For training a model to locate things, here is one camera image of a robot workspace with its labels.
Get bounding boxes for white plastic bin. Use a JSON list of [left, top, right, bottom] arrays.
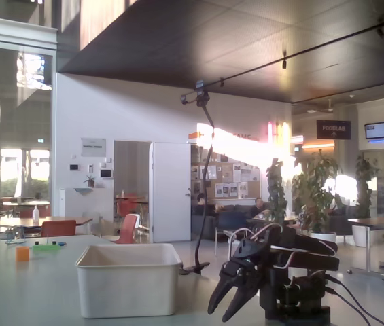
[[74, 242, 183, 319]]

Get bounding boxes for green flat block with knobs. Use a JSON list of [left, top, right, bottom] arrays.
[[31, 240, 61, 253]]

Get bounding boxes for dark sofa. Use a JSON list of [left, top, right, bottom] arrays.
[[190, 203, 303, 240]]

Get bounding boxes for seated person dark clothes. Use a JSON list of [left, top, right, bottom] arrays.
[[249, 197, 271, 219], [191, 192, 219, 217]]

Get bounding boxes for tall climbing plant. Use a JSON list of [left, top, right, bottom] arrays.
[[265, 157, 288, 225]]

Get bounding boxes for cork bulletin board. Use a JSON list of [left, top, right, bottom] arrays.
[[190, 145, 262, 200]]

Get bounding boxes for leafy plant white pot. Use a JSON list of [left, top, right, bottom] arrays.
[[291, 148, 345, 244]]

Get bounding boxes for white door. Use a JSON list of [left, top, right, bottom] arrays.
[[149, 141, 192, 244]]

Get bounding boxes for red chair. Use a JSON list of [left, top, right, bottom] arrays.
[[39, 219, 77, 238], [114, 213, 141, 245]]

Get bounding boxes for wooden table metal legs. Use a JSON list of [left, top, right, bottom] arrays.
[[347, 216, 384, 285]]

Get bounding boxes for slim plant white pot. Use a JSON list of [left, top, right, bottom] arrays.
[[351, 154, 380, 248]]

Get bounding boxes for black Foodlab sign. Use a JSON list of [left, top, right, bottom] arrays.
[[315, 119, 352, 141]]

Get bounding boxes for ceiling fan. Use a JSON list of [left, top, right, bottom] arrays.
[[307, 98, 336, 115]]

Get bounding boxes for black ceiling light track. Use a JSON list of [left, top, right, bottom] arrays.
[[181, 13, 384, 96]]

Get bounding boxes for black gooseneck clamp mount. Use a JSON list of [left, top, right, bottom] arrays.
[[177, 96, 212, 276]]

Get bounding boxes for thin black cable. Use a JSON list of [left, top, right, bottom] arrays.
[[324, 273, 384, 326], [324, 287, 371, 326]]

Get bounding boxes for black camera on gooseneck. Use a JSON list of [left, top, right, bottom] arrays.
[[179, 79, 211, 107]]

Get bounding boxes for wall monitor screen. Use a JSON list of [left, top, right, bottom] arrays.
[[364, 120, 384, 141]]

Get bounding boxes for wall notice sheet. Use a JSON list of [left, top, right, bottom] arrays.
[[80, 137, 107, 158]]

